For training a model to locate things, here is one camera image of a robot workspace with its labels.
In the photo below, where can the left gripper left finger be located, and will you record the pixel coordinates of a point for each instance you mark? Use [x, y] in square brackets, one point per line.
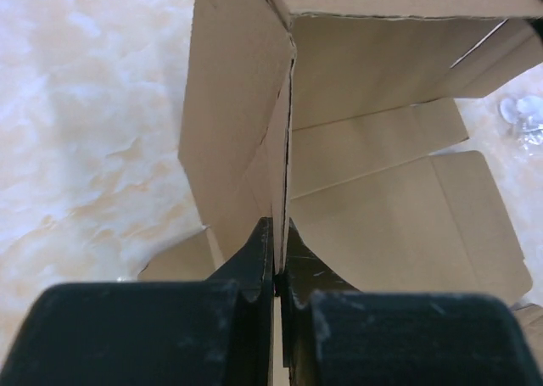
[212, 332]

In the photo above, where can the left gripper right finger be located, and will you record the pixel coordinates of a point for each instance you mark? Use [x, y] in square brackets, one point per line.
[335, 334]

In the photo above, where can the brown cardboard box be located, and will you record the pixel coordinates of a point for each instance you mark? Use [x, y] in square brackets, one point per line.
[335, 118]

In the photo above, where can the clear plastic wrapper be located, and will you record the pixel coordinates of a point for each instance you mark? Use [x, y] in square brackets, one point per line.
[524, 116]

